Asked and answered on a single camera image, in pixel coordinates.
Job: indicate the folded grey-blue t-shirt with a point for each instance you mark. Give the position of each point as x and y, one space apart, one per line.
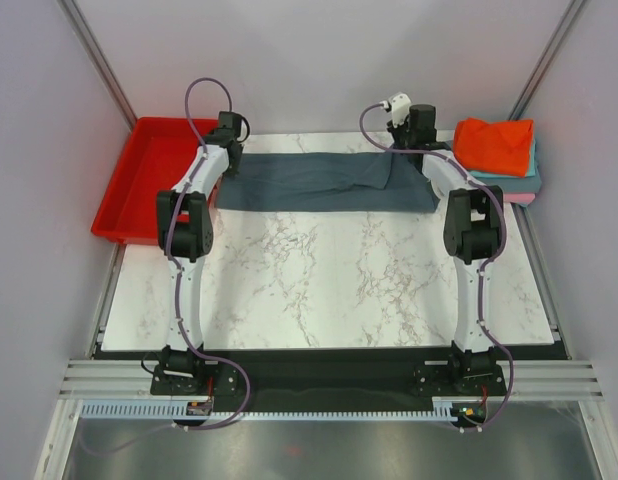
511 184

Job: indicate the red plastic tray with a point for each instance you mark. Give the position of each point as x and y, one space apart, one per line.
158 156

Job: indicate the dark blue-grey t-shirt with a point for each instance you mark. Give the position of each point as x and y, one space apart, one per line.
327 182

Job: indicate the white slotted cable duct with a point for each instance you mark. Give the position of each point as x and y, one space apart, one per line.
182 410

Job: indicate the aluminium extrusion rail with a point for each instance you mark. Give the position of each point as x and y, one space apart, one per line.
568 380

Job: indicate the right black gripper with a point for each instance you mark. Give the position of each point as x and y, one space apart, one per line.
395 132

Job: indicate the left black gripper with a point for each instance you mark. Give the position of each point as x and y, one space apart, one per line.
233 171

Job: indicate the folded orange t-shirt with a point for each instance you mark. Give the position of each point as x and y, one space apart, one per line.
472 135

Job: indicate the folded teal t-shirt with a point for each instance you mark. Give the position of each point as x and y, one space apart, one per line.
510 160

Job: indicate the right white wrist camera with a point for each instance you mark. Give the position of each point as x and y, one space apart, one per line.
398 107

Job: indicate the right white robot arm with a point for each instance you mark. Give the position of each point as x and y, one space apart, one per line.
473 233

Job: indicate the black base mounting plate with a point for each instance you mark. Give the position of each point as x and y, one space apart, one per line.
334 379

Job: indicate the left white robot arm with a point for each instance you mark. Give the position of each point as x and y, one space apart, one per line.
185 235

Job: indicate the folded pink t-shirt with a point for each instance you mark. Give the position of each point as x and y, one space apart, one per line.
521 199

